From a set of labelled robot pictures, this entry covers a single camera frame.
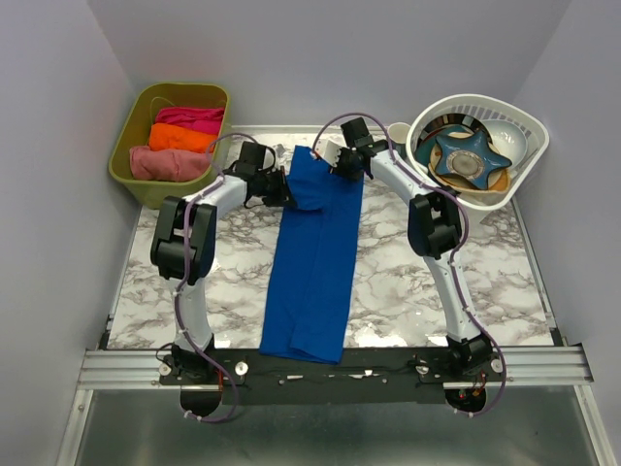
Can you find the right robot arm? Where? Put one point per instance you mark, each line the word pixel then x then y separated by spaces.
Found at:
pixel 437 229

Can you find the teal plate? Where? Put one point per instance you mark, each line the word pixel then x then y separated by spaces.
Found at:
pixel 423 152

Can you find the aluminium rail frame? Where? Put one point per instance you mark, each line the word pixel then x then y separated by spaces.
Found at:
pixel 546 366

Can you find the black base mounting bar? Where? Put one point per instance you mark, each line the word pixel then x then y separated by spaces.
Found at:
pixel 425 375

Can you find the olive green plastic bin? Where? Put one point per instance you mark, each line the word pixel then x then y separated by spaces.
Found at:
pixel 136 130

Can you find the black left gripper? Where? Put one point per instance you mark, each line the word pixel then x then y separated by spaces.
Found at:
pixel 283 196

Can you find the white plastic dish basket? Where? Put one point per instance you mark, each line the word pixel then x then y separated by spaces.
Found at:
pixel 470 110

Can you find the orange rolled t shirt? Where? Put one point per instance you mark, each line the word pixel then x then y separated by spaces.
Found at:
pixel 164 136

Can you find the blue star shaped dish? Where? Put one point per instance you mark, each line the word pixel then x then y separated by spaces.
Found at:
pixel 470 155

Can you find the white bowl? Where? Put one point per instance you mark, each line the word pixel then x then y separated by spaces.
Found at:
pixel 508 139

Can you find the magenta rolled t shirt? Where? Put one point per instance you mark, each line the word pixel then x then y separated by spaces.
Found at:
pixel 203 120

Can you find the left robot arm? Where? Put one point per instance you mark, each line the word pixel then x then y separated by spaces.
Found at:
pixel 183 249

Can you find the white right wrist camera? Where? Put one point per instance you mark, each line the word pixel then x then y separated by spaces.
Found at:
pixel 329 151

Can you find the grey white mug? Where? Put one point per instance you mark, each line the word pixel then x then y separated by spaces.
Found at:
pixel 398 135

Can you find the blue t shirt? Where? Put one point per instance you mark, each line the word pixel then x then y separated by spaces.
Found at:
pixel 309 292

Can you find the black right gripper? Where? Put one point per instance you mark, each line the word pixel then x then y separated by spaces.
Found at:
pixel 337 170

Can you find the pink rolled t shirt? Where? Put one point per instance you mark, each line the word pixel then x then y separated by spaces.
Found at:
pixel 176 166

